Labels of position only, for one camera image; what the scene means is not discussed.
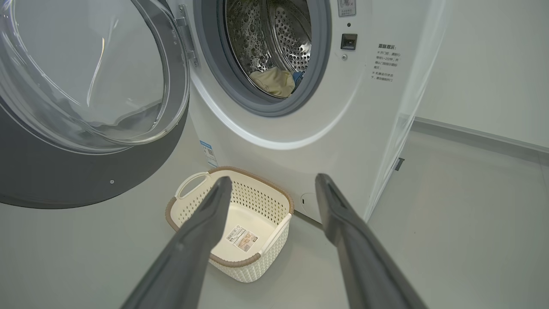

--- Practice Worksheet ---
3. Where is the perforated steel washer drum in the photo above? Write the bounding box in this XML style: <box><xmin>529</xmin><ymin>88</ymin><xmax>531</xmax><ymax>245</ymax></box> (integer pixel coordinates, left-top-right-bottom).
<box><xmin>224</xmin><ymin>0</ymin><xmax>313</xmax><ymax>99</ymax></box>

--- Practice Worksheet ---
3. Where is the grey warning sticker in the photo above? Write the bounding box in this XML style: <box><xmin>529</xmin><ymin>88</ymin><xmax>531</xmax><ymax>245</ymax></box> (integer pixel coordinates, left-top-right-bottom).
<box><xmin>338</xmin><ymin>0</ymin><xmax>357</xmax><ymax>18</ymax></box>

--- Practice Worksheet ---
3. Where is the cream garment with blue trim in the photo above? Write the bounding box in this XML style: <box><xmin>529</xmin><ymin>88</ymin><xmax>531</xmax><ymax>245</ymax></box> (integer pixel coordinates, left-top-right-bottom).
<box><xmin>250</xmin><ymin>69</ymin><xmax>305</xmax><ymax>99</ymax></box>

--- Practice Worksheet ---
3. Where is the black glass washing machine door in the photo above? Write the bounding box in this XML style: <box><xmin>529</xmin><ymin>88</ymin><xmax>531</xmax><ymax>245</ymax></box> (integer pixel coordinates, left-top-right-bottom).
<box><xmin>0</xmin><ymin>0</ymin><xmax>191</xmax><ymax>210</ymax></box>

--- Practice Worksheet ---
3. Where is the white barcode sticker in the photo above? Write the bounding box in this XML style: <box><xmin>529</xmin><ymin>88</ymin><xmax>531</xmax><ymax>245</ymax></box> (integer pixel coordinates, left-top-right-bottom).
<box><xmin>226</xmin><ymin>226</ymin><xmax>259</xmax><ymax>253</ymax></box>

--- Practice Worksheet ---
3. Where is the blue white energy label sticker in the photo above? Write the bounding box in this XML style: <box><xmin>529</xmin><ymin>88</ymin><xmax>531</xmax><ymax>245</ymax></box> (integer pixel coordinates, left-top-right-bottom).
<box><xmin>199</xmin><ymin>139</ymin><xmax>220</xmax><ymax>169</ymax></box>

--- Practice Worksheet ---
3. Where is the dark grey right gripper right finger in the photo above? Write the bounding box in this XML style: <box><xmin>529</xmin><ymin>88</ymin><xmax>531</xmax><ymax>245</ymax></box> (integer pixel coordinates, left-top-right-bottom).
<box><xmin>315</xmin><ymin>173</ymin><xmax>429</xmax><ymax>309</ymax></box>

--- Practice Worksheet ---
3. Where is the grey rubber door seal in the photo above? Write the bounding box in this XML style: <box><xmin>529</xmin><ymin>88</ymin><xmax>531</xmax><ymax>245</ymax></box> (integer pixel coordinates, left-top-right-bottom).
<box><xmin>193</xmin><ymin>0</ymin><xmax>333</xmax><ymax>118</ymax></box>

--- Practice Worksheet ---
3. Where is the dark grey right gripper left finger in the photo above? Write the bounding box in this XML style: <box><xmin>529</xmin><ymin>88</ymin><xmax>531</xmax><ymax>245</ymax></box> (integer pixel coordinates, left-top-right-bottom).
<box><xmin>121</xmin><ymin>176</ymin><xmax>233</xmax><ymax>309</ymax></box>

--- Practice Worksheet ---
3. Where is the cream perforated laundry basket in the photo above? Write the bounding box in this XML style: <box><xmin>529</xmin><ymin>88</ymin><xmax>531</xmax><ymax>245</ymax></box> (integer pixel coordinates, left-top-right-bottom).
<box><xmin>166</xmin><ymin>166</ymin><xmax>296</xmax><ymax>283</ymax></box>

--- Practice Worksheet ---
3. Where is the white front-load washing machine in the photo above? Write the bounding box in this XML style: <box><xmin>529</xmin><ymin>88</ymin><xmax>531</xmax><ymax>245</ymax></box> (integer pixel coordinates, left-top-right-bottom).
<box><xmin>165</xmin><ymin>0</ymin><xmax>449</xmax><ymax>224</ymax></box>

